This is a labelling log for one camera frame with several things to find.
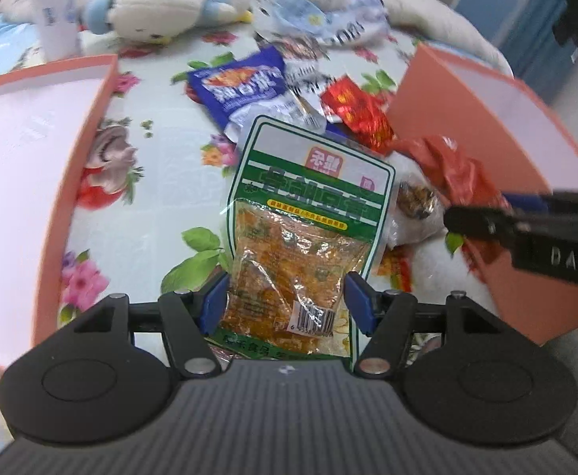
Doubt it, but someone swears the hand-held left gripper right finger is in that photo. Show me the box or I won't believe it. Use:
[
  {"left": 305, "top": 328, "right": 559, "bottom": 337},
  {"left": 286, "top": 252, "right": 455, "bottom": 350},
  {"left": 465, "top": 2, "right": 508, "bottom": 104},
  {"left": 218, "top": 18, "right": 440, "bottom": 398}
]
[{"left": 345, "top": 272, "right": 512, "bottom": 378}]

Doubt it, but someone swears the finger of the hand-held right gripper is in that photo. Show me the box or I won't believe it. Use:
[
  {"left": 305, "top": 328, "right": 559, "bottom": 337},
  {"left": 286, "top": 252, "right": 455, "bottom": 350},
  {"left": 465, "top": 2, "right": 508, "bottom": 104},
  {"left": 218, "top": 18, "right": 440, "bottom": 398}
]
[
  {"left": 443, "top": 204, "right": 519, "bottom": 251},
  {"left": 504, "top": 190, "right": 578, "bottom": 211}
]

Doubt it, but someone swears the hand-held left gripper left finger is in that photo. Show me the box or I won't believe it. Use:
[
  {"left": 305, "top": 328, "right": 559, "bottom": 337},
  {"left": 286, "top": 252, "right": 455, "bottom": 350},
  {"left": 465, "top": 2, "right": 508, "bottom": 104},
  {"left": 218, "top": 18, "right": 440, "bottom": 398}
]
[{"left": 66, "top": 274, "right": 227, "bottom": 378}]

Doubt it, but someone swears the crinkled red snack packet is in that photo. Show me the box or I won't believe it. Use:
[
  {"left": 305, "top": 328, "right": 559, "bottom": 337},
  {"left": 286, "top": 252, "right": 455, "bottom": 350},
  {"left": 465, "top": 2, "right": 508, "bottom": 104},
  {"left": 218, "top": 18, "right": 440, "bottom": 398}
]
[{"left": 387, "top": 135, "right": 514, "bottom": 219}]

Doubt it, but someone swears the orange cardboard box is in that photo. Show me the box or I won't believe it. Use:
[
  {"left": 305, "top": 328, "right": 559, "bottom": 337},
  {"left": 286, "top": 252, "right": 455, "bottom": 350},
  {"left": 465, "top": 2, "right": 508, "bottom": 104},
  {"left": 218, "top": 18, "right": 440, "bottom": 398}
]
[{"left": 385, "top": 42, "right": 578, "bottom": 347}]

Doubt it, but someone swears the green snack packet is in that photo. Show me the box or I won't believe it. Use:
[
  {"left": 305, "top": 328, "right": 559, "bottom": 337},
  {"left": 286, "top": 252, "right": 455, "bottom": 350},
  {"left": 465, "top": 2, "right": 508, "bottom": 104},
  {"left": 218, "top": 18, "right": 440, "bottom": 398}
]
[{"left": 205, "top": 115, "right": 397, "bottom": 362}]

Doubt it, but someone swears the blue snack packet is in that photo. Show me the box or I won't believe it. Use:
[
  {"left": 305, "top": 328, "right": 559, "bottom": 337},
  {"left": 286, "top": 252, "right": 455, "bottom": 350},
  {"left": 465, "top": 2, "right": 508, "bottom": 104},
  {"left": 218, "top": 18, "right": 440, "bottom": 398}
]
[{"left": 186, "top": 46, "right": 299, "bottom": 132}]

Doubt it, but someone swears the clear packet of dark snack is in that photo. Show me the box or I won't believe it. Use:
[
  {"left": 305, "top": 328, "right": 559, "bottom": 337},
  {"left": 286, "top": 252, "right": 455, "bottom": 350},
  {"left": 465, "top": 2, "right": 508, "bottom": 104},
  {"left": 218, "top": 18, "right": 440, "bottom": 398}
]
[{"left": 385, "top": 156, "right": 450, "bottom": 248}]

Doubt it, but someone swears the blue curtain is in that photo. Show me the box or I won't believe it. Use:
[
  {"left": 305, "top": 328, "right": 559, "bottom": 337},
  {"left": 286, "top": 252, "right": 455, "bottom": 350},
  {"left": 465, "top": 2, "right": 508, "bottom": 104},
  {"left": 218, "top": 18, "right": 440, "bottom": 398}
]
[{"left": 501, "top": 0, "right": 569, "bottom": 105}]

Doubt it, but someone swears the shiny red snack packet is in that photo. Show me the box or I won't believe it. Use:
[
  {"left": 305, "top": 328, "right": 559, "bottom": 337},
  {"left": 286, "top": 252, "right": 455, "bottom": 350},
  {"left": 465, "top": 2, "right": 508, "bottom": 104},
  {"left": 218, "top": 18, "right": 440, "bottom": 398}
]
[{"left": 320, "top": 74, "right": 397, "bottom": 152}]

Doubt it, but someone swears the floral sheet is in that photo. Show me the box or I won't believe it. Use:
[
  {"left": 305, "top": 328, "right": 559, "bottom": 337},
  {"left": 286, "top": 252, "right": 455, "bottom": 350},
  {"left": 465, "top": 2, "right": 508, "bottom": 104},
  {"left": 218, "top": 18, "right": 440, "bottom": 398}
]
[{"left": 0, "top": 12, "right": 517, "bottom": 372}]

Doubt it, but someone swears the blue board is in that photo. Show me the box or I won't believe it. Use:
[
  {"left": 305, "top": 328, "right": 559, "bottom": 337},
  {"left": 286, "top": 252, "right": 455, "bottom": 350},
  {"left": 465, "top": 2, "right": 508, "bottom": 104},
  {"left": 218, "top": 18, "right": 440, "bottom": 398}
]
[{"left": 454, "top": 0, "right": 495, "bottom": 28}]

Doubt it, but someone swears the grey blanket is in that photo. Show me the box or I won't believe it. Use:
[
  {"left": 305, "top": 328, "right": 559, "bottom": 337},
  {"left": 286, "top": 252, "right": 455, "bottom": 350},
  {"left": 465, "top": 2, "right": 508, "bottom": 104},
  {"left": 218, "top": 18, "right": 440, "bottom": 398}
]
[{"left": 0, "top": 0, "right": 514, "bottom": 77}]

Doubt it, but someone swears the white and black snack packet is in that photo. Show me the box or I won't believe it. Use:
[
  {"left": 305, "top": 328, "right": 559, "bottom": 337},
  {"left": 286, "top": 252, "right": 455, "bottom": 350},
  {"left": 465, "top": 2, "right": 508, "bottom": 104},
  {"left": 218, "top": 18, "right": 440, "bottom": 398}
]
[{"left": 284, "top": 52, "right": 329, "bottom": 132}]

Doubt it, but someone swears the orange box lid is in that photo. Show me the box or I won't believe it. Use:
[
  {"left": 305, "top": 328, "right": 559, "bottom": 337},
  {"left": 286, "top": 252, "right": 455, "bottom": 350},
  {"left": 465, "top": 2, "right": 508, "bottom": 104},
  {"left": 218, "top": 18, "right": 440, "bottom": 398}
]
[{"left": 0, "top": 54, "right": 119, "bottom": 372}]

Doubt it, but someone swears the blue and white plastic bag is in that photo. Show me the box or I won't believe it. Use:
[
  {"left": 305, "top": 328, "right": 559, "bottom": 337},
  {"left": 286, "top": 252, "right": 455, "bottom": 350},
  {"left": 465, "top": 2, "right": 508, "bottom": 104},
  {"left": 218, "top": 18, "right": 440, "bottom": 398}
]
[{"left": 252, "top": 0, "right": 391, "bottom": 48}]

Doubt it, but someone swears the white and blue plush toy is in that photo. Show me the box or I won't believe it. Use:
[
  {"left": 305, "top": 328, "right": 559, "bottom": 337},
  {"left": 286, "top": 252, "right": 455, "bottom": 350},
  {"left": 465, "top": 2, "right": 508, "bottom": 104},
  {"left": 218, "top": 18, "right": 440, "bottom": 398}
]
[{"left": 82, "top": 0, "right": 255, "bottom": 43}]

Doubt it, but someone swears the white bottle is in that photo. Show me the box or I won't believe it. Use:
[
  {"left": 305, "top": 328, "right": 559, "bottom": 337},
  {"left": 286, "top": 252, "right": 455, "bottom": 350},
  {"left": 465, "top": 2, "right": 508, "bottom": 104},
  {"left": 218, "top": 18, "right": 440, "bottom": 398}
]
[{"left": 28, "top": 0, "right": 82, "bottom": 63}]

